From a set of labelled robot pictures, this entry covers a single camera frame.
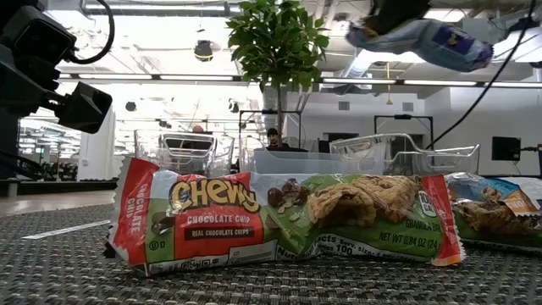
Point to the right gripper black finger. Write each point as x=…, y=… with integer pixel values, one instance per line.
x=383, y=14
x=413, y=10

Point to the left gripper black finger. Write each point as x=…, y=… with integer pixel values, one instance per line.
x=86, y=108

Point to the purple blue granola bar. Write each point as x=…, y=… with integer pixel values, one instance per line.
x=495, y=220
x=444, y=46

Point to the blue orange granola bar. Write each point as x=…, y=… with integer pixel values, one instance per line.
x=508, y=190

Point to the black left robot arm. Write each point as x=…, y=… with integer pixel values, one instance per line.
x=8, y=148

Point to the red green granola bar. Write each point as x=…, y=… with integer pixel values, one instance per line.
x=288, y=229

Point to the small black round speaker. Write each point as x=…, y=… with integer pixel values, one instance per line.
x=130, y=106
x=234, y=106

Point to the white pillar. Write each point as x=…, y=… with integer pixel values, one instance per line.
x=96, y=156

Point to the ceiling strip light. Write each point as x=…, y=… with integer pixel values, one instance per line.
x=357, y=81
x=169, y=76
x=440, y=83

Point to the green plant in black pot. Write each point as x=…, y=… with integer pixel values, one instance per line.
x=275, y=42

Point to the long clear plastic bin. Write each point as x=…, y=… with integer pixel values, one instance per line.
x=184, y=163

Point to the person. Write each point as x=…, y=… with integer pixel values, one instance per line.
x=274, y=137
x=197, y=129

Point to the black ceiling lamp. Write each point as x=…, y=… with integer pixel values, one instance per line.
x=204, y=51

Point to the wide clear plastic bin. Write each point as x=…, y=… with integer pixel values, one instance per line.
x=423, y=156

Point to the black monitor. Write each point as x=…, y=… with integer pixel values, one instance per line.
x=506, y=148

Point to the small clear plastic bin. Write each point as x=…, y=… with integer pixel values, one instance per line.
x=296, y=163

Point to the dark ribbed mat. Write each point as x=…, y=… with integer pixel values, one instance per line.
x=271, y=292

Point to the black aluminium table frame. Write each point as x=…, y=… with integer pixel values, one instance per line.
x=68, y=187

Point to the grey wall vent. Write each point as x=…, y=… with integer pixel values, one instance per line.
x=407, y=107
x=344, y=106

